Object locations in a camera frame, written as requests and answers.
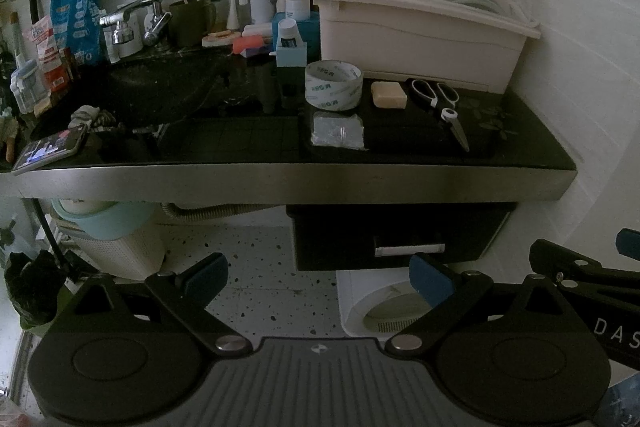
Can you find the black hanging brush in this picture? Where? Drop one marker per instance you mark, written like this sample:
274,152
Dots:
33,2

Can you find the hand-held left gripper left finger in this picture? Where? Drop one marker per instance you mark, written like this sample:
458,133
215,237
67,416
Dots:
205,278

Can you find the beige soap bar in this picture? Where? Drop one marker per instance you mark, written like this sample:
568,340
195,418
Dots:
388,95

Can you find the small dropper bottle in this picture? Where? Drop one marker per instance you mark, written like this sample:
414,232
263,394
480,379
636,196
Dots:
243,7

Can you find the white cone-shaped bottle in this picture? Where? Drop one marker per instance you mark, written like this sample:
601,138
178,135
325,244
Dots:
232,7

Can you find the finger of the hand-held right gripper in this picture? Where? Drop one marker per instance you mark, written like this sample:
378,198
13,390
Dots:
630,242
575,269

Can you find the white basin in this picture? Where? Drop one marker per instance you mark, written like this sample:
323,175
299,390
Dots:
85,206

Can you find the steel-edged black vanity counter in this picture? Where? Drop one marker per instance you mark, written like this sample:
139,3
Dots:
300,182

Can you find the small clear plastic bag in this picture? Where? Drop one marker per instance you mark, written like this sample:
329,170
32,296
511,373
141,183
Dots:
337,132

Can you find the light blue container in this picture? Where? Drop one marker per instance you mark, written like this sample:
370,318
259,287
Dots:
25,87

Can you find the red and white packet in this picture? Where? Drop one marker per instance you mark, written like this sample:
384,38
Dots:
50,52

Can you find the dark green mug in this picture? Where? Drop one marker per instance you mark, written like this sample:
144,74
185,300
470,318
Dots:
190,24

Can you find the white jar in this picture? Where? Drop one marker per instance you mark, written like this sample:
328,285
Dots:
298,9

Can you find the black drawer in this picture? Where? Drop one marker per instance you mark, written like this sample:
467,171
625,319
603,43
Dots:
335,242

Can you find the small white dark-label bottle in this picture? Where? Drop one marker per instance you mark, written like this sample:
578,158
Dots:
288,34

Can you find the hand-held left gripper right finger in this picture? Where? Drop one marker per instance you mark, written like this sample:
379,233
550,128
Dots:
427,281

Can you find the beige dish rack box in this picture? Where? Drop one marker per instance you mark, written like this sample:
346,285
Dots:
415,42

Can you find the beige soap dish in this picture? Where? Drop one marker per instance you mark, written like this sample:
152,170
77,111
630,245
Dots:
217,39

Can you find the light blue small box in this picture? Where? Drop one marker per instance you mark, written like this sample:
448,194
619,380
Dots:
291,56

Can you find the black trash bag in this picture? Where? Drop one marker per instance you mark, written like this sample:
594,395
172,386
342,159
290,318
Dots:
32,287

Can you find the teal basin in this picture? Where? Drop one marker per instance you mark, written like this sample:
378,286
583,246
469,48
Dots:
125,219

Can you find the orange sponge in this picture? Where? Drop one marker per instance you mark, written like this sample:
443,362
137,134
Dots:
248,43

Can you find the chrome faucet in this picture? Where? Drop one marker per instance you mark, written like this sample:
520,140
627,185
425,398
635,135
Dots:
125,19

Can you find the white laundry basket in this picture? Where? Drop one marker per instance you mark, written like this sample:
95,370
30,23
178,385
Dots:
125,257

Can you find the grey rag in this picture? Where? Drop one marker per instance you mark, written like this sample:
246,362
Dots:
90,117

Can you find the black stand rod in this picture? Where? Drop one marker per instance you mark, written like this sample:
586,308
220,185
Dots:
47,242

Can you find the smartphone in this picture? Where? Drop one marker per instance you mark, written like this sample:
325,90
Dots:
50,149

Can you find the white tape roll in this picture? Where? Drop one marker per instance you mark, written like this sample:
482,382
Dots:
334,94

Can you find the white bin with round opening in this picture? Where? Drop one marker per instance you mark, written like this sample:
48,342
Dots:
370,307

